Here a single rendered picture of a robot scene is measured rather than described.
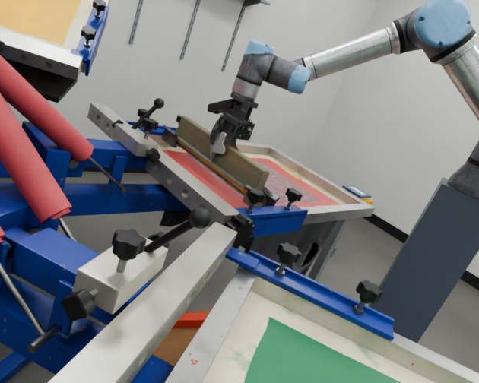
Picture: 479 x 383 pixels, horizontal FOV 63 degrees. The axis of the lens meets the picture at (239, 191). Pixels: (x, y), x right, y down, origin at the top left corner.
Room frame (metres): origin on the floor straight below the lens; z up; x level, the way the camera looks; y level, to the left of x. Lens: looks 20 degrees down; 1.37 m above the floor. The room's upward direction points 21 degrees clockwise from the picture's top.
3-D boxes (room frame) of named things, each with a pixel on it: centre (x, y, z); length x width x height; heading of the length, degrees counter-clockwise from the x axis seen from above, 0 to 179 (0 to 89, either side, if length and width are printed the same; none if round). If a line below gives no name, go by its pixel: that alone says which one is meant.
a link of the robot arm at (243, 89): (1.15, 0.09, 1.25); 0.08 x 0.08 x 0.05
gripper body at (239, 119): (1.15, 0.08, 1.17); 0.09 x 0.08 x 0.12; 50
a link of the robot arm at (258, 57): (1.15, 0.09, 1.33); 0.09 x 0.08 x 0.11; 88
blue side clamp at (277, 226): (0.97, -0.09, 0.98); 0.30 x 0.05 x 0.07; 140
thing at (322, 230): (1.26, -0.21, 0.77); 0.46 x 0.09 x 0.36; 140
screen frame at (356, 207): (1.33, -0.03, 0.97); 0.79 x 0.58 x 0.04; 140
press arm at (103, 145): (0.90, 0.33, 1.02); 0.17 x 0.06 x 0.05; 140
